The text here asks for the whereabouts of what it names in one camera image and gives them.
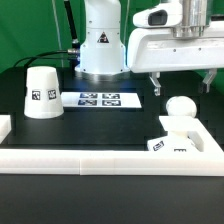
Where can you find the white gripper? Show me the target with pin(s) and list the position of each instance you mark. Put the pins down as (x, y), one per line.
(176, 37)

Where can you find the white lamp bulb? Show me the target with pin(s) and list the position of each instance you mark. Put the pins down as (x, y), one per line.
(181, 106)

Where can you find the white lamp base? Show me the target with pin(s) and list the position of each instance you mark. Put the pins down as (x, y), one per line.
(177, 138)

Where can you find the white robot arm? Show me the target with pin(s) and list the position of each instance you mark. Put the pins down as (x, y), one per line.
(102, 54)

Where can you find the white lamp shade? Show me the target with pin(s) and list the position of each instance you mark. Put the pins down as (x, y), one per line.
(43, 99)

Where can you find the white marker sheet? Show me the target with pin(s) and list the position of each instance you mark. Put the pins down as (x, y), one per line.
(100, 100)

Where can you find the white fence wall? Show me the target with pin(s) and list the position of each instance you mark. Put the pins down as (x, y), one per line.
(208, 161)

